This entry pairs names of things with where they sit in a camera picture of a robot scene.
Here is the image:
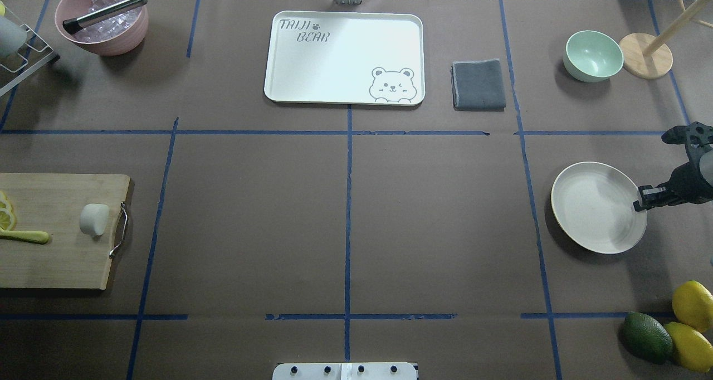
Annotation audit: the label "green avocado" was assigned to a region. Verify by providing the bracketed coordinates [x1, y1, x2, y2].
[621, 311, 674, 364]

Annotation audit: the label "black steel ice tongs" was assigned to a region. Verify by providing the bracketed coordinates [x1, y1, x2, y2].
[62, 0, 148, 35]

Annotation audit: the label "whole lemon upper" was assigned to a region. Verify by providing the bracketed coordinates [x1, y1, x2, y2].
[672, 280, 712, 333]

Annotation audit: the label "whole lemon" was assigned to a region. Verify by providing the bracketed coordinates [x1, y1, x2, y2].
[664, 321, 712, 373]
[672, 280, 712, 333]

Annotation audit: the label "white bear tray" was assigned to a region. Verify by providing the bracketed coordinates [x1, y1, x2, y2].
[264, 10, 426, 106]

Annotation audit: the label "grey folded cloth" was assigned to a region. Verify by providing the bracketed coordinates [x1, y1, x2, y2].
[451, 59, 507, 111]

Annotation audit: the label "light blue cup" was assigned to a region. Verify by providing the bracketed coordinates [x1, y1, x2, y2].
[0, 16, 27, 59]

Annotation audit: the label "lemon slice middle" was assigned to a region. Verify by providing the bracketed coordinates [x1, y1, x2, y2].
[0, 199, 14, 215]

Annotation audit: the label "lemon slice near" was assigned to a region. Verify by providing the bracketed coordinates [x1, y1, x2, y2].
[0, 208, 16, 231]

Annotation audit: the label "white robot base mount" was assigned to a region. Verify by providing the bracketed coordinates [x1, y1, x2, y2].
[272, 362, 419, 379]

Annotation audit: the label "wooden cutting board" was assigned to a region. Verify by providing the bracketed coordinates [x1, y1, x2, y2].
[1, 173, 130, 290]

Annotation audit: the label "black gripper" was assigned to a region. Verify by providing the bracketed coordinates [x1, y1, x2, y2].
[633, 121, 712, 212]

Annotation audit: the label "whole lemon lower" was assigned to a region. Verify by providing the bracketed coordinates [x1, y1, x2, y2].
[664, 321, 712, 373]

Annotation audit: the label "white steamed bun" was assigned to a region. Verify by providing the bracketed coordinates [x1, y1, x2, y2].
[79, 204, 110, 236]

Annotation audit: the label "beige round plate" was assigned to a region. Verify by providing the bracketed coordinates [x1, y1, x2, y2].
[550, 162, 648, 255]

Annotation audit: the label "pink bowl with ice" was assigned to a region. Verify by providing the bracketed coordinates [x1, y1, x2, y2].
[54, 0, 149, 56]

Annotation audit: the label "white wire rack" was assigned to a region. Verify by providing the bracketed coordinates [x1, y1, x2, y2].
[1, 3, 59, 96]

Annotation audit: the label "wooden mug stand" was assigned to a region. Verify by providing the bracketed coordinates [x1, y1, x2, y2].
[619, 0, 711, 80]

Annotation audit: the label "mint green bowl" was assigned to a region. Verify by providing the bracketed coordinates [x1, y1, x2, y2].
[563, 30, 624, 83]

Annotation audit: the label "yellow-green plastic knife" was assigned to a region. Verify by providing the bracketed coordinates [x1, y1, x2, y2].
[1, 230, 51, 245]

